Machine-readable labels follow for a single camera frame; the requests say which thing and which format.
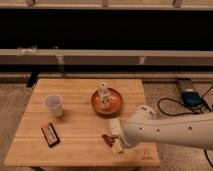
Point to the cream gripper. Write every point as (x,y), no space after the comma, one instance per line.
(117,148)

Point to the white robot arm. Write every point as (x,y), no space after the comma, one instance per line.
(142,126)

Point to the brown red-tipped object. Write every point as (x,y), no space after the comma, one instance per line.
(108,139)

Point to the orange plate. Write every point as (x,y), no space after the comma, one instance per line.
(115,103)

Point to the small white bottle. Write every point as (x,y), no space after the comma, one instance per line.
(104,95)

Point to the wooden table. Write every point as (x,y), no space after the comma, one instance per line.
(80,131)

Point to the blue power adapter box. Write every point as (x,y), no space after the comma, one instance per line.
(191,99)

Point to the wooden shelf rail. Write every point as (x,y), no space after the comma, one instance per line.
(106,57)

